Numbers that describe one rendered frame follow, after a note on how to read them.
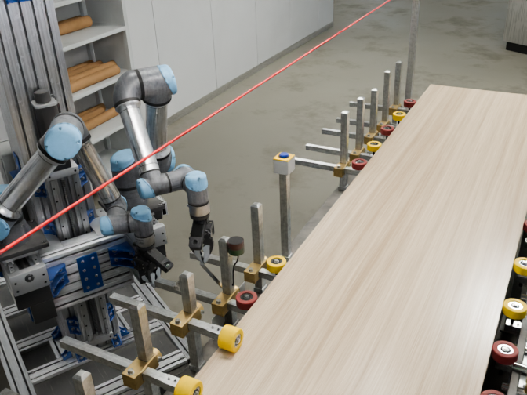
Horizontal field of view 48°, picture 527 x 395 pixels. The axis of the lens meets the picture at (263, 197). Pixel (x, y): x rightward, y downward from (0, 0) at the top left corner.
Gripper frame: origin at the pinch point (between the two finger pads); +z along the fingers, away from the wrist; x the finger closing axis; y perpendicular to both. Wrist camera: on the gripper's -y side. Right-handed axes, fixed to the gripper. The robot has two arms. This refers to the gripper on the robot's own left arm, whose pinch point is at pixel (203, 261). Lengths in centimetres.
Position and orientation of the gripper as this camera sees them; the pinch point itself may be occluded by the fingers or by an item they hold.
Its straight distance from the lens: 225.8
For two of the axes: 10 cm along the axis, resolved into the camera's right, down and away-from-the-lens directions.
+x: -9.9, -0.3, 1.3
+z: 0.4, 8.8, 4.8
